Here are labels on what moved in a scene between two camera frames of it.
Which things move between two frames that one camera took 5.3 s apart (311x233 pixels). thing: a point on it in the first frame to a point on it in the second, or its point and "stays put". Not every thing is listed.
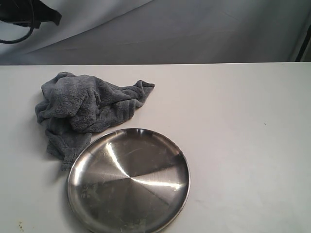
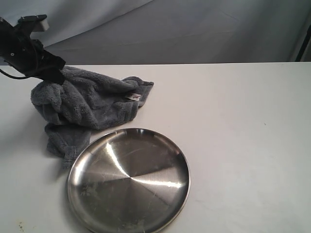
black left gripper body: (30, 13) to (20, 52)
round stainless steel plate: (129, 180) stays put
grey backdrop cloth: (102, 32) stays put
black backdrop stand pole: (304, 45) stays put
